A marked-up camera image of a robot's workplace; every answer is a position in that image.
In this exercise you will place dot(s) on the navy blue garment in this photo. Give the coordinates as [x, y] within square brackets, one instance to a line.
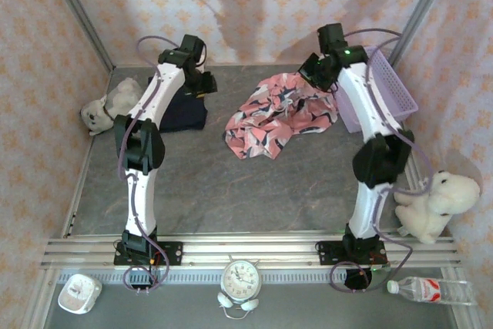
[185, 113]

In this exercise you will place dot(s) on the pink whale print shorts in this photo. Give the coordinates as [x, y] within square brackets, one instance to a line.
[277, 113]

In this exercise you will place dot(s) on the purple plastic laundry basket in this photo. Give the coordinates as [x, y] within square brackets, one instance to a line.
[396, 90]

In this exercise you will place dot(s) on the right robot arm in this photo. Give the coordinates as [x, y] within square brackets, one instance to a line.
[364, 205]

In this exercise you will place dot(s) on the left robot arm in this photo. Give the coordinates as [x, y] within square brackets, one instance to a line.
[144, 198]

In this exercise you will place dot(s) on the grey white plush dog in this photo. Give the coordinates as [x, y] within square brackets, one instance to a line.
[119, 96]

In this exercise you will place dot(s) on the cream white plush dog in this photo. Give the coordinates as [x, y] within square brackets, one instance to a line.
[447, 198]

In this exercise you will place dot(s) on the white twin bell alarm clock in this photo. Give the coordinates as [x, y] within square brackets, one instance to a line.
[241, 279]

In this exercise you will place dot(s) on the small white square clock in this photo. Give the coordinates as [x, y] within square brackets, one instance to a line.
[79, 294]

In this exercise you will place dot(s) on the clear water bottle red label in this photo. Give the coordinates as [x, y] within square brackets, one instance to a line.
[431, 290]

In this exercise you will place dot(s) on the aluminium frame post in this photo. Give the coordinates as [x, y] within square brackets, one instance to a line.
[420, 9]
[77, 9]

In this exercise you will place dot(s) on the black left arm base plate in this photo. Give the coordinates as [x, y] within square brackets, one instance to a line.
[173, 254]

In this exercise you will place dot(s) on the aluminium mounting rail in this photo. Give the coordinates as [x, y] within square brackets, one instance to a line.
[250, 248]

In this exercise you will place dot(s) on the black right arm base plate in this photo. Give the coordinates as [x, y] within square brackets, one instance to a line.
[327, 254]

